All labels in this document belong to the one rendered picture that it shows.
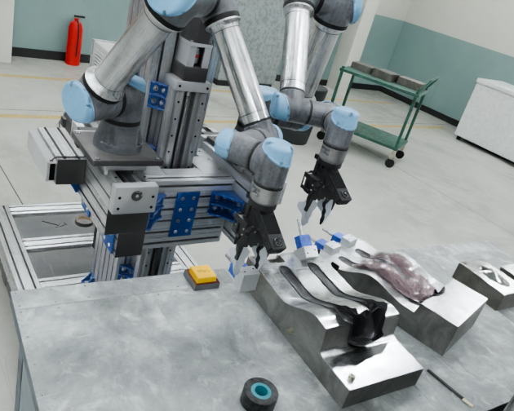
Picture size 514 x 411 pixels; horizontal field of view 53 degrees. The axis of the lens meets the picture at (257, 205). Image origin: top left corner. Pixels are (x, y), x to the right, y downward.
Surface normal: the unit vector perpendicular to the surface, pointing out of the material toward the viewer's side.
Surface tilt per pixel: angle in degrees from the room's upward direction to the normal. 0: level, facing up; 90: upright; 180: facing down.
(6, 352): 0
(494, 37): 90
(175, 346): 0
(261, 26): 90
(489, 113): 90
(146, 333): 0
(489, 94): 90
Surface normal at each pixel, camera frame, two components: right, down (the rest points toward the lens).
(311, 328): -0.83, 0.03
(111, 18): 0.58, 0.48
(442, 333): -0.65, 0.17
